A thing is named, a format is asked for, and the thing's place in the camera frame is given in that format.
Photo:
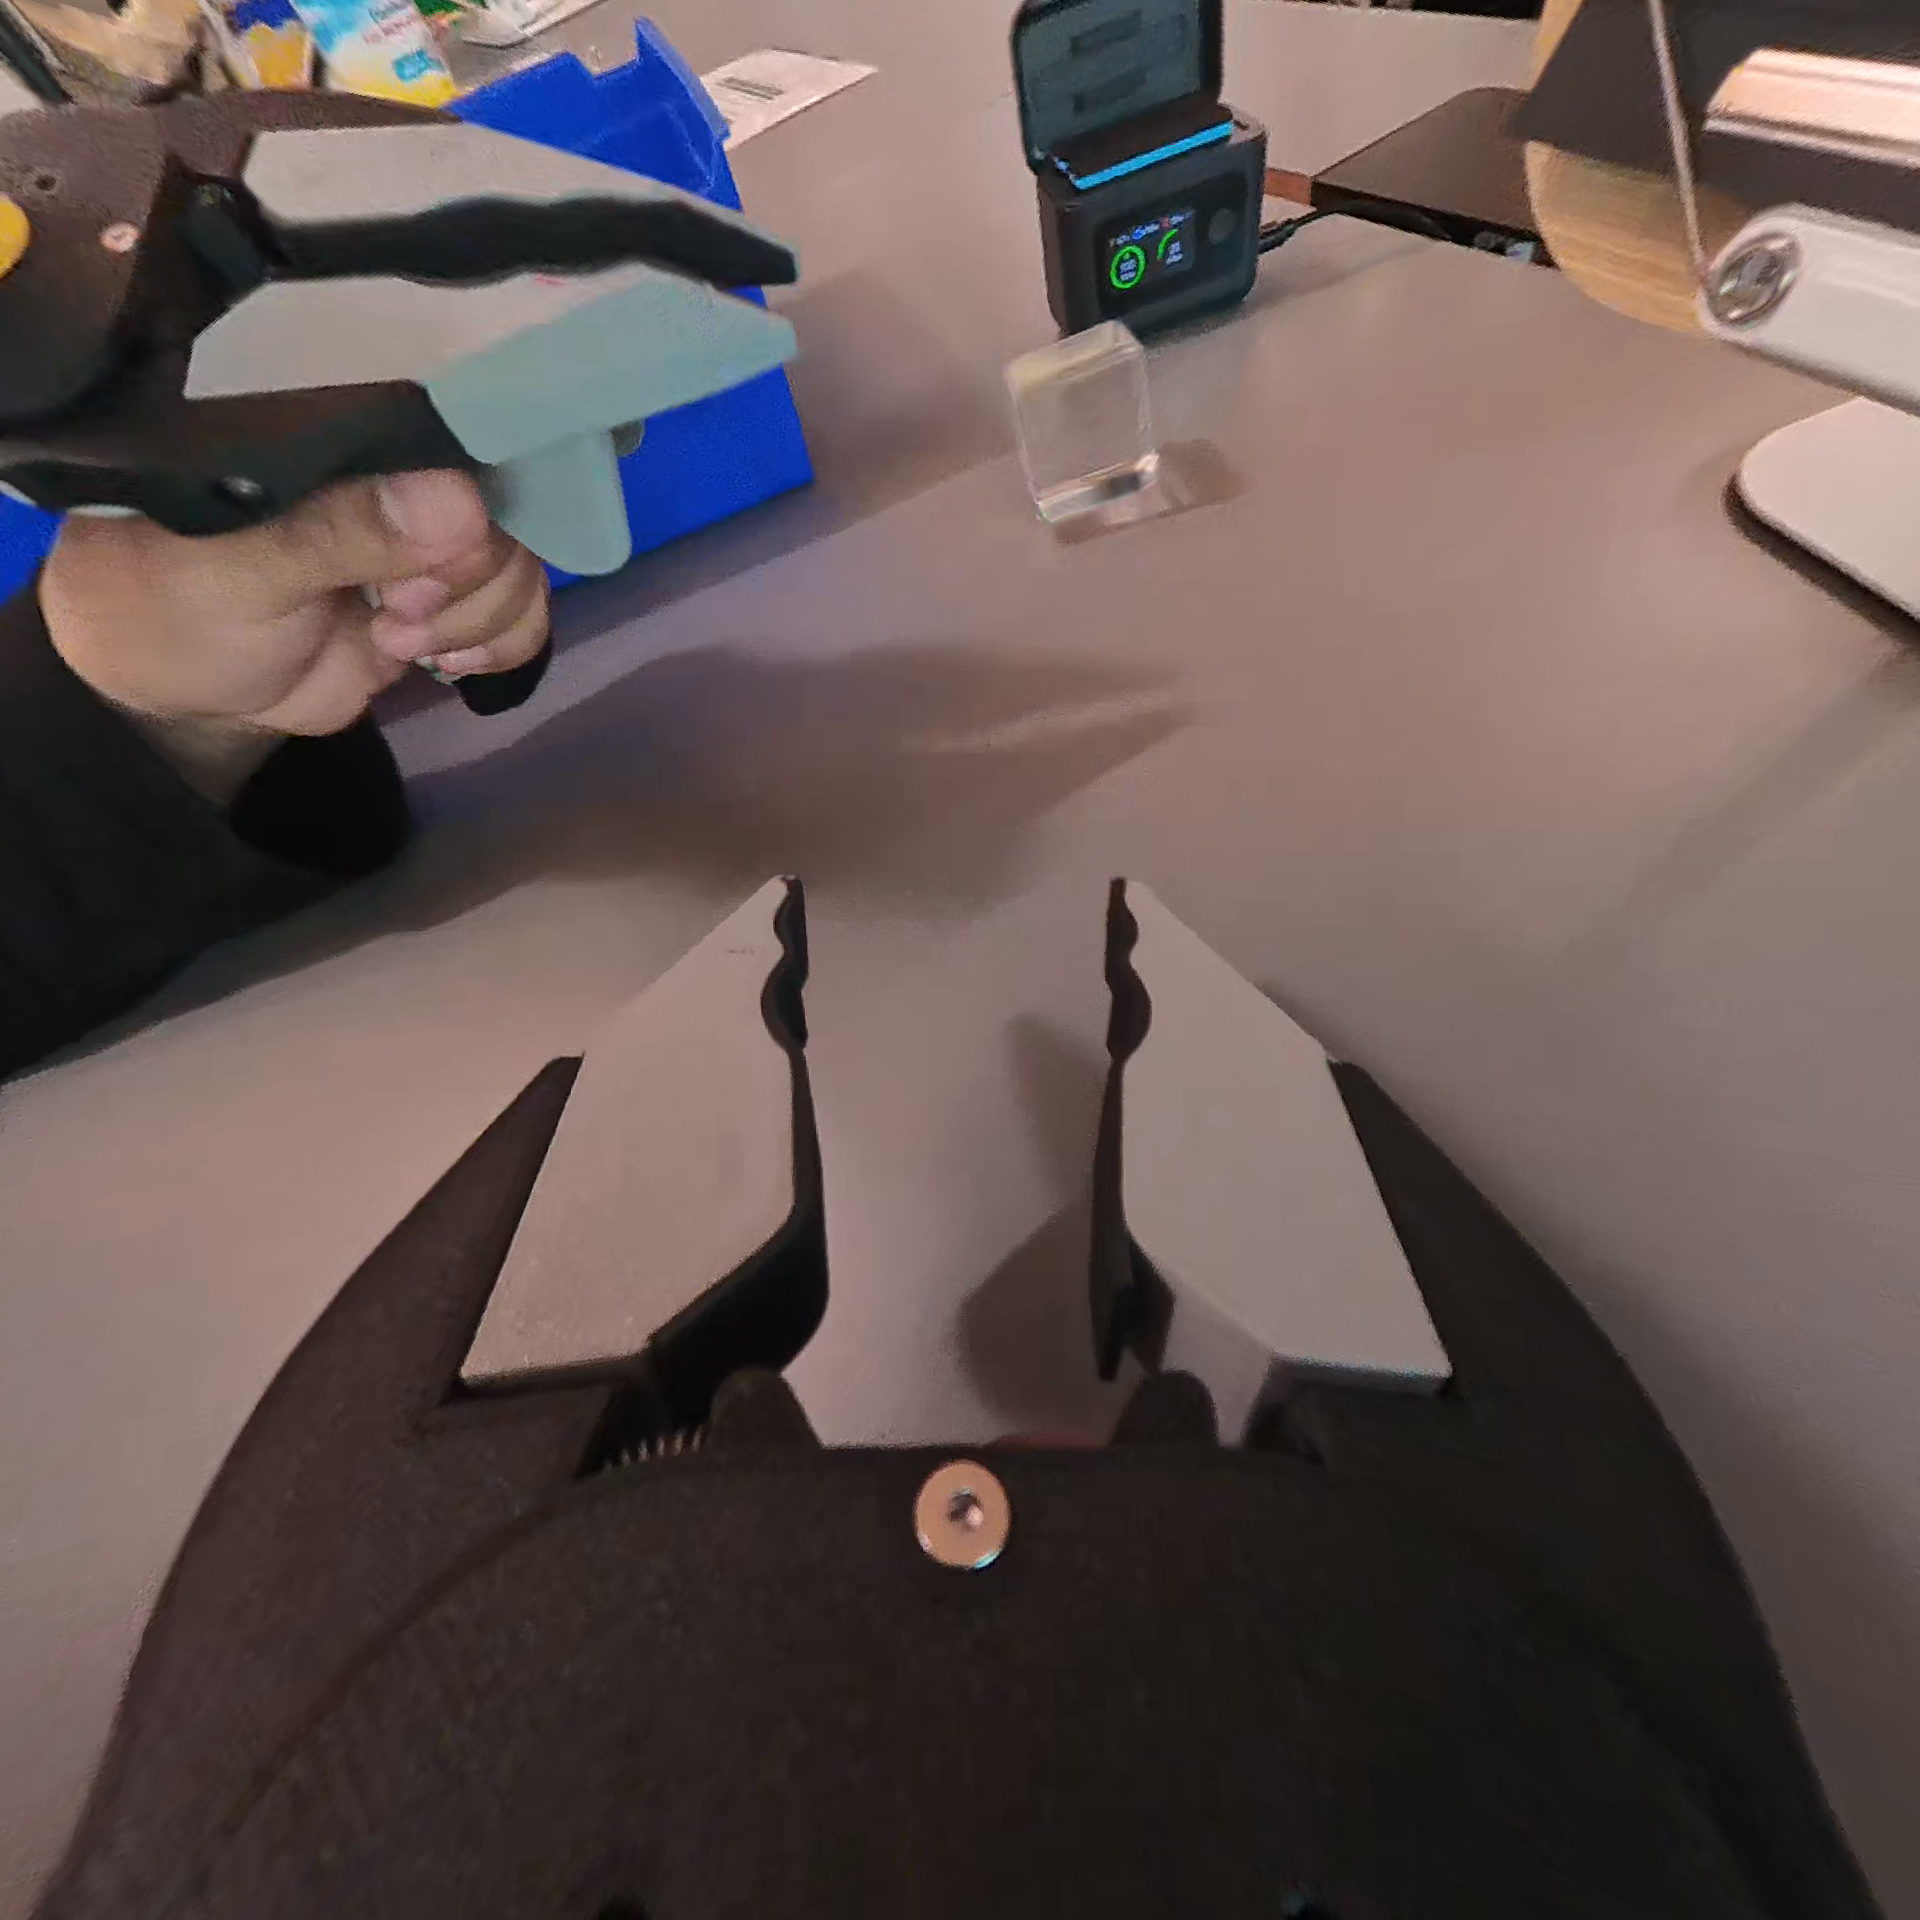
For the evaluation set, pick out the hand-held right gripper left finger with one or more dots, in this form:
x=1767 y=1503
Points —
x=660 y=1186

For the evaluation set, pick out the white printed paper slip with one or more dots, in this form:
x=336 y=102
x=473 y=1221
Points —
x=780 y=93

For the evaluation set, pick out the clear acrylic block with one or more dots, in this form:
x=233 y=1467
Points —
x=1080 y=412

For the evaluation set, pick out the yellow labelled tube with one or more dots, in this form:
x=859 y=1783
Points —
x=376 y=44

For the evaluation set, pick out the white board stand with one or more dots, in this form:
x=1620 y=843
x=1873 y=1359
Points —
x=1845 y=495

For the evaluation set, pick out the dark flat desk panel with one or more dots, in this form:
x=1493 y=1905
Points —
x=1425 y=166

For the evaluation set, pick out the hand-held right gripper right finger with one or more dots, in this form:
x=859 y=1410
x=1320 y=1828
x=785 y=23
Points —
x=1275 y=1202

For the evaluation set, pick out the person's left hand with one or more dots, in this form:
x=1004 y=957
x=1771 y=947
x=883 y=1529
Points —
x=225 y=617

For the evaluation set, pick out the black charging case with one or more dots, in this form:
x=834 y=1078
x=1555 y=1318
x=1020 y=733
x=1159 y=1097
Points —
x=1080 y=255

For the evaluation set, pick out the blue plastic bin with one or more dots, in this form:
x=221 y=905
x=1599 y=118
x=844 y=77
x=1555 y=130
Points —
x=720 y=465

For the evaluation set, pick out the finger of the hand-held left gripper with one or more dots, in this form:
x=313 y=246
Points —
x=493 y=339
x=450 y=181

